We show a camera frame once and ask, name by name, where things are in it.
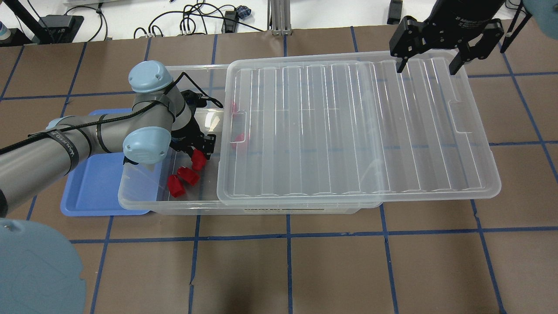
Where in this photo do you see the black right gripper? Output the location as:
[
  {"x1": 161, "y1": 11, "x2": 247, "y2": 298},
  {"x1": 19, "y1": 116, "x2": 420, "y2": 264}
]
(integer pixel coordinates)
[{"x1": 389, "y1": 0, "x2": 504, "y2": 75}]

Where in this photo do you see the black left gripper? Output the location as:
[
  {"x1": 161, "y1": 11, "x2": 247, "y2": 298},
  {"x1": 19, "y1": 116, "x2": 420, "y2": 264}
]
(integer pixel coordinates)
[{"x1": 170, "y1": 117, "x2": 217, "y2": 160}]

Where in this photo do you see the clear plastic box lid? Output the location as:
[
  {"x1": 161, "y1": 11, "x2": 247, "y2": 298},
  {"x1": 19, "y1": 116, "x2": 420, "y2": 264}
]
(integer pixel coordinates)
[{"x1": 216, "y1": 50, "x2": 501, "y2": 209}]

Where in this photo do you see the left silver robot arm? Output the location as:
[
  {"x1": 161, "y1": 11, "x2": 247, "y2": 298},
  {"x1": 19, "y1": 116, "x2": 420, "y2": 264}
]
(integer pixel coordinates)
[{"x1": 0, "y1": 60, "x2": 223, "y2": 218}]

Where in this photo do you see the clear plastic storage box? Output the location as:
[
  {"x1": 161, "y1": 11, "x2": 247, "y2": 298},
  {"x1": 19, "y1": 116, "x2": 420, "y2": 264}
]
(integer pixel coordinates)
[{"x1": 118, "y1": 62, "x2": 389, "y2": 215}]

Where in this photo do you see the red block under lid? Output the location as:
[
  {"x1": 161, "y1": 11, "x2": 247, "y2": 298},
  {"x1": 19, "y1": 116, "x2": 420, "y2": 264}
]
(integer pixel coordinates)
[{"x1": 231, "y1": 133, "x2": 250, "y2": 151}]

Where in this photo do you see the blue plastic tray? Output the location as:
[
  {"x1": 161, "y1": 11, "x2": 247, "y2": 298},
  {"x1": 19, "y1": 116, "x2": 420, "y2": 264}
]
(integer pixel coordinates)
[{"x1": 60, "y1": 108, "x2": 153, "y2": 217}]

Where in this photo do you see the black power adapter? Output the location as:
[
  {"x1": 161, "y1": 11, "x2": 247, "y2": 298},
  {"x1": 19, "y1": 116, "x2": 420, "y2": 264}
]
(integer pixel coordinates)
[{"x1": 386, "y1": 0, "x2": 403, "y2": 24}]

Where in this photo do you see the aluminium frame post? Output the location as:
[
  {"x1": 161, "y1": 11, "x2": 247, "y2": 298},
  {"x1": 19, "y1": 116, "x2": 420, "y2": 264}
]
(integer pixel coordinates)
[{"x1": 267, "y1": 0, "x2": 293, "y2": 36}]

